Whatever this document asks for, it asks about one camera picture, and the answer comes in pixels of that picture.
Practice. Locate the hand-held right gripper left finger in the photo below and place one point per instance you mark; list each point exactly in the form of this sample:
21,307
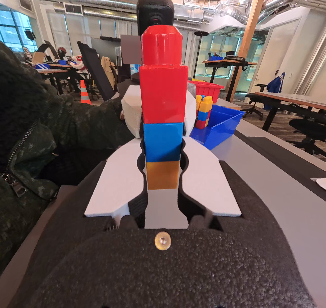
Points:
114,185

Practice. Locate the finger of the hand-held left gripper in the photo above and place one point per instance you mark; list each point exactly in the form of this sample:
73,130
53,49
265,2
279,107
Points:
191,114
131,109

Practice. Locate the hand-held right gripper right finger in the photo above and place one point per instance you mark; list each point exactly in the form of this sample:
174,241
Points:
208,185

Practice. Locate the blue plastic bin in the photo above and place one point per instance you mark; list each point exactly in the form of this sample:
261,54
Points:
221,127

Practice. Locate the red mega block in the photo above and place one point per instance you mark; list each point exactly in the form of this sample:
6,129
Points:
163,94

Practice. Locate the orange mega block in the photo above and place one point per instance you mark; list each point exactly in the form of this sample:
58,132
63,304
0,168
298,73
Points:
163,175

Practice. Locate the person's left hand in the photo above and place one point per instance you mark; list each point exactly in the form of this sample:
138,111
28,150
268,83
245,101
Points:
122,115

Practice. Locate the cluster of stacked block towers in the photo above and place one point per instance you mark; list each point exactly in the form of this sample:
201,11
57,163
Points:
205,107

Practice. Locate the beige coat on chair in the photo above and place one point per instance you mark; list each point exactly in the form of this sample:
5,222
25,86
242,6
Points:
108,68

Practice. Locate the orange striped traffic cone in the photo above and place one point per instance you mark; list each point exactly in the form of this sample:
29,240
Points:
85,94

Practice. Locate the black floor lamp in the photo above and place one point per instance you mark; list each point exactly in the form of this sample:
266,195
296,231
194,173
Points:
201,33

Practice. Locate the black leaning board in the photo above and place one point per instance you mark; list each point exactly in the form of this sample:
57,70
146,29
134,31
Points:
96,68

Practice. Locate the wooden-top office desk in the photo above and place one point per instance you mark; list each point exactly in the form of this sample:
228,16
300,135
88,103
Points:
293,99
229,63
51,70

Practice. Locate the black office chair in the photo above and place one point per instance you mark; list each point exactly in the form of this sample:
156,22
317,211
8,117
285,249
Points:
310,129
254,96

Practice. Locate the blue jacket with white stripes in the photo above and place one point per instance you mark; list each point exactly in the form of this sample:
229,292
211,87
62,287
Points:
276,86

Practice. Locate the person's green jacket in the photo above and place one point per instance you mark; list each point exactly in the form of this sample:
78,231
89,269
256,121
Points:
20,135

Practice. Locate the white desk stand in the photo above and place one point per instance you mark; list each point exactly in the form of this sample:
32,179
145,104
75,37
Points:
322,183

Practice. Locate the wooden support post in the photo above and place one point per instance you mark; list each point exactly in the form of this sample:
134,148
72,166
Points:
248,33

